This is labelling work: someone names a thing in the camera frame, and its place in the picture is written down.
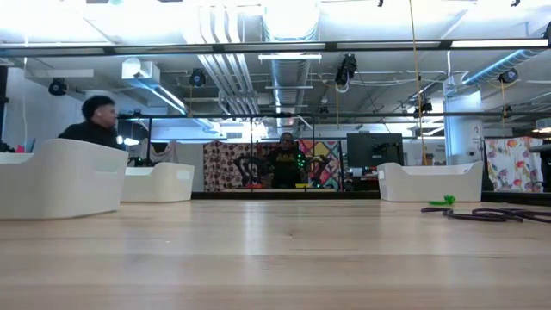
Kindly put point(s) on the dark purple rubber band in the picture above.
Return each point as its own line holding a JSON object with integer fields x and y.
{"x": 529, "y": 215}
{"x": 456, "y": 214}

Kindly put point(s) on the black background robot arm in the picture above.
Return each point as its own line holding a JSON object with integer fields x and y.
{"x": 251, "y": 170}
{"x": 320, "y": 170}

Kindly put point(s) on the green rubber band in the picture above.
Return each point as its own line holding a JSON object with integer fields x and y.
{"x": 443, "y": 201}

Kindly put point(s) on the person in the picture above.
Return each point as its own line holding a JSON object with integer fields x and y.
{"x": 286, "y": 161}
{"x": 90, "y": 131}

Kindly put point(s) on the brown patterned hanging cloth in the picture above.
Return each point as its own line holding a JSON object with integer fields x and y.
{"x": 224, "y": 165}

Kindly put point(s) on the colourful geometric hanging cloth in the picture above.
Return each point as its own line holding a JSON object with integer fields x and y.
{"x": 329, "y": 150}

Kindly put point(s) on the black computer monitor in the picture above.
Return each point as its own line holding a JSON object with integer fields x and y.
{"x": 374, "y": 150}

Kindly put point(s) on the white ceiling light bar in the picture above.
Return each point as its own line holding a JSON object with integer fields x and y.
{"x": 289, "y": 57}

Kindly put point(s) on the white ceiling pipe bundle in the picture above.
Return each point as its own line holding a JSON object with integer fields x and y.
{"x": 232, "y": 64}

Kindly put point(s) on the black ceiling-hung reel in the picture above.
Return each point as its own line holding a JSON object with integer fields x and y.
{"x": 508, "y": 76}
{"x": 197, "y": 78}
{"x": 57, "y": 86}
{"x": 424, "y": 107}

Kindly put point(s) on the grey hanging cloth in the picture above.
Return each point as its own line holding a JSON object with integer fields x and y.
{"x": 163, "y": 153}

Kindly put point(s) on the white plastic basket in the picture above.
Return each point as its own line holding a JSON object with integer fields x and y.
{"x": 64, "y": 181}
{"x": 430, "y": 185}
{"x": 159, "y": 185}

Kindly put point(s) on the white ceiling air unit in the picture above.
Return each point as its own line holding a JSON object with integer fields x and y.
{"x": 140, "y": 69}

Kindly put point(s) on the white round column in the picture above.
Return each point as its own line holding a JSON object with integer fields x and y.
{"x": 462, "y": 138}

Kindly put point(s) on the long black background beam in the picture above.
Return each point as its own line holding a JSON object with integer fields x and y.
{"x": 473, "y": 114}

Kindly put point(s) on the floral hanging cloth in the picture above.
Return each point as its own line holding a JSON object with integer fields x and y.
{"x": 512, "y": 163}

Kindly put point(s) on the laptop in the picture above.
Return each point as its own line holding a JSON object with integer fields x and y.
{"x": 26, "y": 145}

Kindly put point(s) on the black table edge rail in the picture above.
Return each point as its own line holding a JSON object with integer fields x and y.
{"x": 284, "y": 195}

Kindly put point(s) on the silver ventilation duct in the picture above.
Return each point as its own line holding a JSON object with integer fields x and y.
{"x": 290, "y": 73}

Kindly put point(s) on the black background workstation frame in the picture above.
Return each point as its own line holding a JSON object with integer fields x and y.
{"x": 193, "y": 116}

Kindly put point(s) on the black overhead frame bar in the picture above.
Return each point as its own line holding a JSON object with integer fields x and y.
{"x": 172, "y": 48}

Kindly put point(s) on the ribbed ceiling duct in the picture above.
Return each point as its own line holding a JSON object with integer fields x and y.
{"x": 503, "y": 64}

